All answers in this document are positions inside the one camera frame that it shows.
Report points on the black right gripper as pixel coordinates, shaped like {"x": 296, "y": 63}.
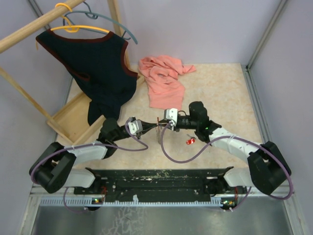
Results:
{"x": 164, "y": 121}

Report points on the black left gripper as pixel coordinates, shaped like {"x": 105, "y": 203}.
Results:
{"x": 146, "y": 127}

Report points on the red key tag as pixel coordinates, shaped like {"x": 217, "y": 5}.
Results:
{"x": 190, "y": 141}

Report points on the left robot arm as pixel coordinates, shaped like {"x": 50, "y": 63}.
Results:
{"x": 53, "y": 170}

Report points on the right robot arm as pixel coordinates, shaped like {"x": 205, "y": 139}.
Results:
{"x": 266, "y": 167}

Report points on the pink cloth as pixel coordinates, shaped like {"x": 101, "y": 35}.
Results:
{"x": 161, "y": 74}

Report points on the dark navy vest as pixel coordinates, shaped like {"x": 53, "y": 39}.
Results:
{"x": 99, "y": 69}

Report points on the wooden clothes rack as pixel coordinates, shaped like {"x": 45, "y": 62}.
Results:
{"x": 39, "y": 100}

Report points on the yellow clothes hanger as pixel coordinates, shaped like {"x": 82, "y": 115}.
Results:
{"x": 70, "y": 27}

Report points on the grey-blue clothes hanger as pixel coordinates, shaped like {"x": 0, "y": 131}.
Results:
{"x": 114, "y": 18}

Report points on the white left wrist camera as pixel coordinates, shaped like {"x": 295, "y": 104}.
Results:
{"x": 134, "y": 125}

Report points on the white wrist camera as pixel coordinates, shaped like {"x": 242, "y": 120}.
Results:
{"x": 134, "y": 125}
{"x": 171, "y": 115}

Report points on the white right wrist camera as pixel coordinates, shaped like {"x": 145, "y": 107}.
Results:
{"x": 171, "y": 115}

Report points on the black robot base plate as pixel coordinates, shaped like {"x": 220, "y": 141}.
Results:
{"x": 159, "y": 185}

